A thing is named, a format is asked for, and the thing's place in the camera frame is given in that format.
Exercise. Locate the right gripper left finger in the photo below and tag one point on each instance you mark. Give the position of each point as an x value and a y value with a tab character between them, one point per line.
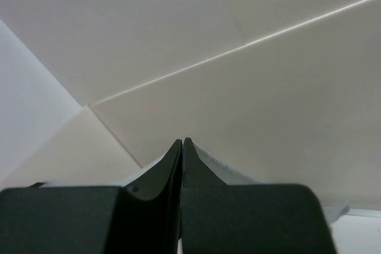
146	217

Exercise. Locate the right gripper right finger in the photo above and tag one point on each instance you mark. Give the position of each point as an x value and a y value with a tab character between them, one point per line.
237	236

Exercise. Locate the grey tank top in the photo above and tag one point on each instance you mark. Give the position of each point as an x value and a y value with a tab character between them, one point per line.
220	166

